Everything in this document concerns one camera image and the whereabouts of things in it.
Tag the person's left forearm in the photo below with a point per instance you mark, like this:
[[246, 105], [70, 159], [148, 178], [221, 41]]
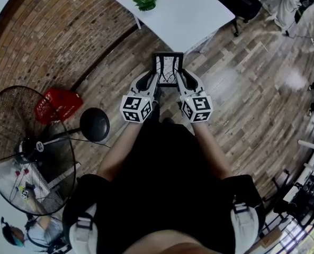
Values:
[[119, 152]]

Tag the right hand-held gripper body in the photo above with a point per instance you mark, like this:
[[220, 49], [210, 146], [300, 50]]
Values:
[[200, 107]]

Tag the black framed picture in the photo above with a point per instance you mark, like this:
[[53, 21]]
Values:
[[167, 55]]

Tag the green potted plant white pot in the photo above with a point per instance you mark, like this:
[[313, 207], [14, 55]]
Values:
[[144, 1]]

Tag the person's face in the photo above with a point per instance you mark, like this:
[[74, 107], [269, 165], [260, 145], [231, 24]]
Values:
[[178, 243]]

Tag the white side table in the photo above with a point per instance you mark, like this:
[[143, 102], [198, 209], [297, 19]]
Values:
[[3, 184]]

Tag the black pedestal fan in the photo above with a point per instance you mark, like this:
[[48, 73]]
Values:
[[94, 124]]

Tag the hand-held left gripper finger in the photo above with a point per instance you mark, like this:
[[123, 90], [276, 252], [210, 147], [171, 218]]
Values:
[[135, 85], [156, 87]]

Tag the person's shoe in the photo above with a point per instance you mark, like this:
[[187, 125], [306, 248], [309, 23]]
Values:
[[168, 120], [156, 111]]

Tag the red plastic crate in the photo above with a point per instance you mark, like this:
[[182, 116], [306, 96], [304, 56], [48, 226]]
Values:
[[66, 102]]

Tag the person's left shoe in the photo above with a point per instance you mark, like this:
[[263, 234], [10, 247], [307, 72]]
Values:
[[156, 111]]

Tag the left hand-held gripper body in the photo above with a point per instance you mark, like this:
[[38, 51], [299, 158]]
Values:
[[131, 106]]

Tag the person's black clothing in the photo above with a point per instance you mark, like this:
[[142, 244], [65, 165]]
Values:
[[164, 184]]

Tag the person's right forearm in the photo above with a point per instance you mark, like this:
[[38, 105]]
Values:
[[212, 149]]

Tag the person's right shoe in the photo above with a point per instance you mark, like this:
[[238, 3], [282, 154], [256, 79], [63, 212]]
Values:
[[168, 120]]

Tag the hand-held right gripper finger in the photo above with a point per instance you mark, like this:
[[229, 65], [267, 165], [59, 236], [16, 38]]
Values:
[[180, 86], [199, 83]]

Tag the black office chair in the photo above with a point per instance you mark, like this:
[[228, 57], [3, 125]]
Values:
[[302, 205], [242, 1]]

